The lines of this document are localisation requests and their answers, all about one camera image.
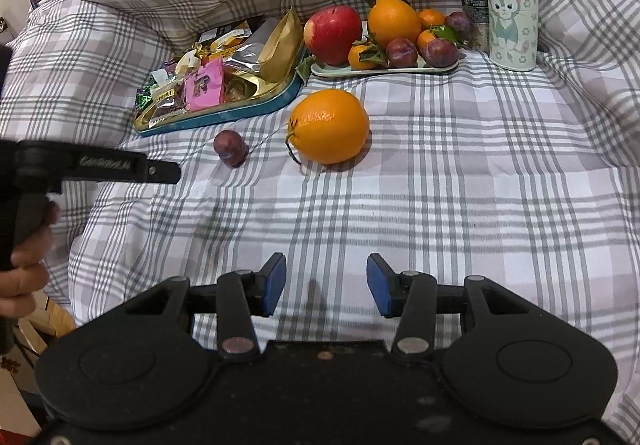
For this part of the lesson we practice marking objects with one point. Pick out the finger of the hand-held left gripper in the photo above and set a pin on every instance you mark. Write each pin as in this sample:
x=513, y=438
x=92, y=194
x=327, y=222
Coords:
x=160, y=171

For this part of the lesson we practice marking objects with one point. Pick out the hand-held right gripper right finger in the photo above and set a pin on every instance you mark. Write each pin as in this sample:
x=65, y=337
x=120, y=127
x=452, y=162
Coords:
x=380, y=287

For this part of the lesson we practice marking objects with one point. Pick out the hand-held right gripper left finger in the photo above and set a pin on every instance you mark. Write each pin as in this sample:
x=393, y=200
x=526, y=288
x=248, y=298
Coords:
x=272, y=287

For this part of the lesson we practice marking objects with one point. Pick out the purple plum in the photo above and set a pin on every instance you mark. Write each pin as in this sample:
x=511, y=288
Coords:
x=230, y=147
x=401, y=52
x=459, y=24
x=441, y=53

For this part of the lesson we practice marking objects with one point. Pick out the large orange with stem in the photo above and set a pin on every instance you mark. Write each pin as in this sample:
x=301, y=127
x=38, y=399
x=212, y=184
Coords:
x=327, y=125

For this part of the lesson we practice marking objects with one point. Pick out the person's left hand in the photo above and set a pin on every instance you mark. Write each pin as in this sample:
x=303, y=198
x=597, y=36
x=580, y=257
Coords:
x=25, y=270

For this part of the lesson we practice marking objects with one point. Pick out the pile of wrapped snacks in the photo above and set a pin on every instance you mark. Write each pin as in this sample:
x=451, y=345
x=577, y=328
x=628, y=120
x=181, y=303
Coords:
x=165, y=95

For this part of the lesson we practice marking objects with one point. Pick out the pink snack packet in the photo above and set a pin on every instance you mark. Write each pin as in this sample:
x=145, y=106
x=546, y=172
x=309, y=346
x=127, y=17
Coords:
x=205, y=85

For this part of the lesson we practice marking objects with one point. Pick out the gold tin snack tray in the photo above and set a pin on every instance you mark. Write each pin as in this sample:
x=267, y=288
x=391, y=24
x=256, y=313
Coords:
x=240, y=113

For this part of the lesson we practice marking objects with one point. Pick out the grey plaid blanket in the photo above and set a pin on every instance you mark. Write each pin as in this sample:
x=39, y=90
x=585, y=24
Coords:
x=450, y=175

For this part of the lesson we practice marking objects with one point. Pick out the gold foil pouch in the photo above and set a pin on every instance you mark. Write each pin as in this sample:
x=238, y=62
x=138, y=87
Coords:
x=282, y=45

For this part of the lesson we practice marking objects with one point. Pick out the pale rectangular plate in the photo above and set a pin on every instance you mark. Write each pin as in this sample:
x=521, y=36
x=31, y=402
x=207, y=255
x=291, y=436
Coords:
x=400, y=72

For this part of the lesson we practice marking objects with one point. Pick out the red apple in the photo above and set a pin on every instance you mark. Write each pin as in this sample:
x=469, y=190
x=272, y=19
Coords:
x=332, y=35

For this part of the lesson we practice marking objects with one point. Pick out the mandarin with leaf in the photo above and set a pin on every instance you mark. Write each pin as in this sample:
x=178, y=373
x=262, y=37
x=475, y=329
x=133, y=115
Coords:
x=357, y=58
x=426, y=41

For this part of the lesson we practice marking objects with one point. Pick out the small mandarin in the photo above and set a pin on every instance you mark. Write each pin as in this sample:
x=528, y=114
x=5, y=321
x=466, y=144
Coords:
x=431, y=18

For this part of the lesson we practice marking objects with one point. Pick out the dark drink can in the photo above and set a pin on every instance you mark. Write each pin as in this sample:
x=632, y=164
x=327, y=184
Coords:
x=475, y=5

